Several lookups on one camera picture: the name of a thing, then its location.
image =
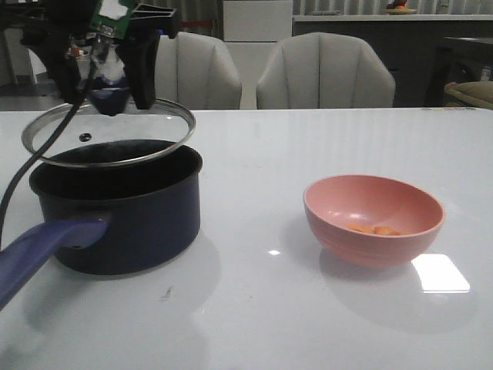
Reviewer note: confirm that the dark blue saucepan purple handle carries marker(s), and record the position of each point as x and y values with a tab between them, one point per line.
109	209

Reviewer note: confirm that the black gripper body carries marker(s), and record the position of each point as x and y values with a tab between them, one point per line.
38	20

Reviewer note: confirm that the orange ham slice pile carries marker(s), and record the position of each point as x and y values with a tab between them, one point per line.
374	229

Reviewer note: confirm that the right beige upholstered chair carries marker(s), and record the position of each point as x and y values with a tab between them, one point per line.
324	71

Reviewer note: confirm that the beige cushion at right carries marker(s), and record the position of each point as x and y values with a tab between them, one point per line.
474	94

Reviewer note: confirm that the dark grey counter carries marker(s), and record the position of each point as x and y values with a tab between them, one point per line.
407	44

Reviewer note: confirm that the glass lid blue knob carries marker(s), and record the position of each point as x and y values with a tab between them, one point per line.
109	130

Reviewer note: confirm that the white cabinet block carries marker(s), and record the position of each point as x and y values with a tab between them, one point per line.
250	29

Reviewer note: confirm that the beige upholstered chair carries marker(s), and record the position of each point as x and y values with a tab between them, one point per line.
324	71
198	72

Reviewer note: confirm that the fruit plate on counter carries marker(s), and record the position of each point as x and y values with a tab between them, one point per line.
399	7

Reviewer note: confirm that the pink plastic bowl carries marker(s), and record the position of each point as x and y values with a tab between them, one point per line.
332	202

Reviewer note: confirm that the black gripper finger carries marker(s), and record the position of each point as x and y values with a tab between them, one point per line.
138	54
61	67

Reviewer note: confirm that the red barrier belt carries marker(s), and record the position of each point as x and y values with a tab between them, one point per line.
198	23

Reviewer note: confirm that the left beige upholstered chair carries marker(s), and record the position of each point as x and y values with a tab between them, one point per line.
198	72

